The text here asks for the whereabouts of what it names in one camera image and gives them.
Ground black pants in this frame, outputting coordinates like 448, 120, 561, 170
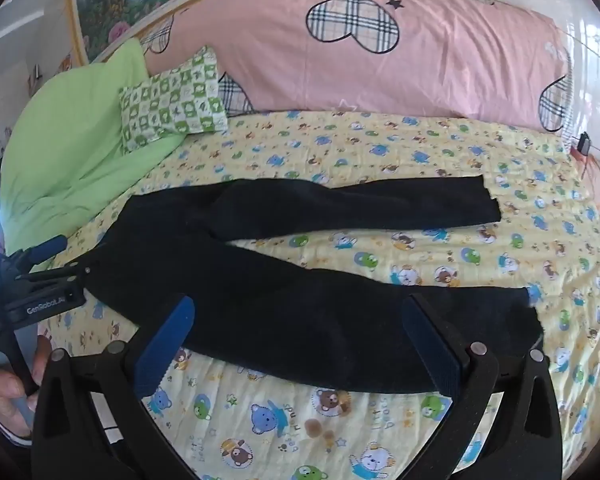
82, 176, 544, 394

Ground yellow cartoon printed bed sheet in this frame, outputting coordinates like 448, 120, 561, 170
35, 110, 600, 480

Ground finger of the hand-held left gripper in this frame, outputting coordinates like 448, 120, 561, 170
10, 235, 69, 270
16, 262, 94, 287

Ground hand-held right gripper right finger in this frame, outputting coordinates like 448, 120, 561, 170
401, 292, 563, 480

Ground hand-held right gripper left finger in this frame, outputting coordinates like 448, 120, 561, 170
30, 295, 196, 480

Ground pink duvet with plaid hearts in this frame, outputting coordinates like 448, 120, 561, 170
140, 0, 574, 137

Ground green white checked pillow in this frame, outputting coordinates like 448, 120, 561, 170
118, 46, 229, 155

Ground person's left hand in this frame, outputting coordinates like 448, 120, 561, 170
0, 335, 52, 447

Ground light green blanket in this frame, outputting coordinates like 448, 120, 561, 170
0, 40, 182, 257

